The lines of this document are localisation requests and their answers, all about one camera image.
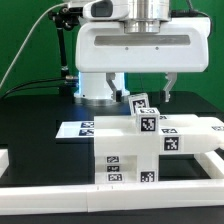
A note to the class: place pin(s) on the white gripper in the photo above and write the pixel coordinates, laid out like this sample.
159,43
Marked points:
140,36

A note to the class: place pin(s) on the white boundary frame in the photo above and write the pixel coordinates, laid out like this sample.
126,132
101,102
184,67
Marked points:
112,197

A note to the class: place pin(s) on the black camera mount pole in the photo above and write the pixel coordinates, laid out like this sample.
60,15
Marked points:
64,20

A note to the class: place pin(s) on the white block far left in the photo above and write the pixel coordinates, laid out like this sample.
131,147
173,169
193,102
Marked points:
4,161

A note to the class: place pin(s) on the white chair backrest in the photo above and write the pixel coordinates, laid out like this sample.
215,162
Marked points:
176,134

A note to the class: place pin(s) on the overhead camera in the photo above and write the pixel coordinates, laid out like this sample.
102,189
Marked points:
75,5

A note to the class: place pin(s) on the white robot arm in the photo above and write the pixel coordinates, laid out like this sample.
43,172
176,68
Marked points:
93,87

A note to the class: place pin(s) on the white marker base sheet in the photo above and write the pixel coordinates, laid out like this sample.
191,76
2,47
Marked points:
75,129

